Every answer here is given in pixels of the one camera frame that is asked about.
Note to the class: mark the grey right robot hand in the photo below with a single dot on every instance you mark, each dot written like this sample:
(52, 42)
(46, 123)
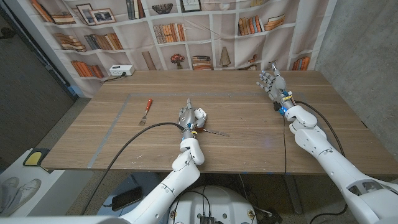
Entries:
(276, 87)

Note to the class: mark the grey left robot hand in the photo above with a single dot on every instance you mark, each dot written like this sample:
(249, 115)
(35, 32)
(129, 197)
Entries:
(186, 118)

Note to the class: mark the white airpods case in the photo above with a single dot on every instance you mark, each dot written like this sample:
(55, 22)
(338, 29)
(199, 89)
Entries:
(201, 112)

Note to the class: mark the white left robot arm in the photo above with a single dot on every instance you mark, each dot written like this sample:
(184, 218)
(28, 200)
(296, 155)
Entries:
(183, 174)

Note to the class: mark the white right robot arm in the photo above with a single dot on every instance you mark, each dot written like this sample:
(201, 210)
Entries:
(329, 158)

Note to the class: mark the white power strip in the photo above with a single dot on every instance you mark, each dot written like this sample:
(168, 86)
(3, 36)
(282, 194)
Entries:
(122, 70)

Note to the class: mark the printed bookshelf backdrop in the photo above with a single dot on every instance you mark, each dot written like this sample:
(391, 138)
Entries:
(217, 31)

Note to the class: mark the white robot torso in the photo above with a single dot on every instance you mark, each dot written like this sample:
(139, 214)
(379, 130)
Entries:
(214, 205)

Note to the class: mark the black smartphone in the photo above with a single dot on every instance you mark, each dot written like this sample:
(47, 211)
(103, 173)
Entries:
(127, 198)

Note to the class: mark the grey table leg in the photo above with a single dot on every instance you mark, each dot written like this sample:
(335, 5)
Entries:
(293, 196)

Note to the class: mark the black box by torso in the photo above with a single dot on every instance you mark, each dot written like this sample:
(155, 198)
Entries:
(273, 217)

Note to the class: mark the white floor platform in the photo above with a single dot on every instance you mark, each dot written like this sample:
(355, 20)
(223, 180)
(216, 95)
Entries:
(62, 193)

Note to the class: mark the yellow and black pad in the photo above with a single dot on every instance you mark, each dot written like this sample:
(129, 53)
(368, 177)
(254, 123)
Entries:
(33, 157)

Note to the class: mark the white sneaker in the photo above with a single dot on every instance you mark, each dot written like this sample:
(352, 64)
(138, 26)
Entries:
(7, 189)
(28, 189)

